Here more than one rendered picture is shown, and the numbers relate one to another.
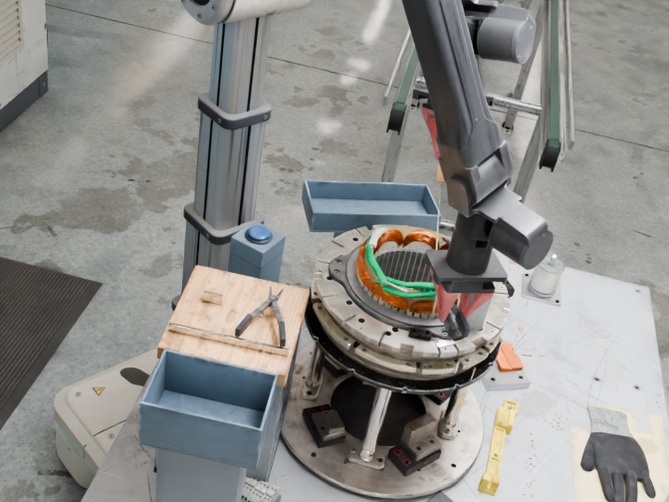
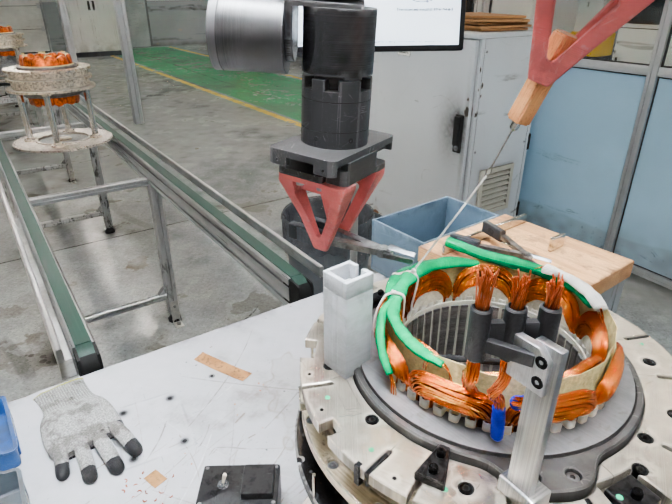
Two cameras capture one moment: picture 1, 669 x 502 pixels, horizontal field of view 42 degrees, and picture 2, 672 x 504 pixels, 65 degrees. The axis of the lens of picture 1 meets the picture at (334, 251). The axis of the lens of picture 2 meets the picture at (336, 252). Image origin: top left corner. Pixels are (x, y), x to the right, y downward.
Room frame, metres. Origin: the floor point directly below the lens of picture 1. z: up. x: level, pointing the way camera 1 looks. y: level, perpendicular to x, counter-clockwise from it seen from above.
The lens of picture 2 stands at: (1.30, -0.46, 1.38)
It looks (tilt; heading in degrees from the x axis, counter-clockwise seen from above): 26 degrees down; 140
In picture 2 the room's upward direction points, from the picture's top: straight up
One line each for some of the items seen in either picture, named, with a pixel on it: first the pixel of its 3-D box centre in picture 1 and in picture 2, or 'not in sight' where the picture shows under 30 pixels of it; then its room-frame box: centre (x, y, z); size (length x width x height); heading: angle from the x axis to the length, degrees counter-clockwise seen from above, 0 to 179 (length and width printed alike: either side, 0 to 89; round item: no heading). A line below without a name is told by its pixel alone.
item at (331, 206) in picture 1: (359, 256); not in sight; (1.38, -0.05, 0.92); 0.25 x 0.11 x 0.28; 107
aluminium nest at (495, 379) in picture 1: (498, 364); not in sight; (1.29, -0.36, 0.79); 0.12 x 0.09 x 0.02; 20
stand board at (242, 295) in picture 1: (237, 322); (522, 261); (0.98, 0.12, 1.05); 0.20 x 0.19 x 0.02; 178
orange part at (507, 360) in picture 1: (506, 357); not in sight; (1.31, -0.38, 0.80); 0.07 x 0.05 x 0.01; 20
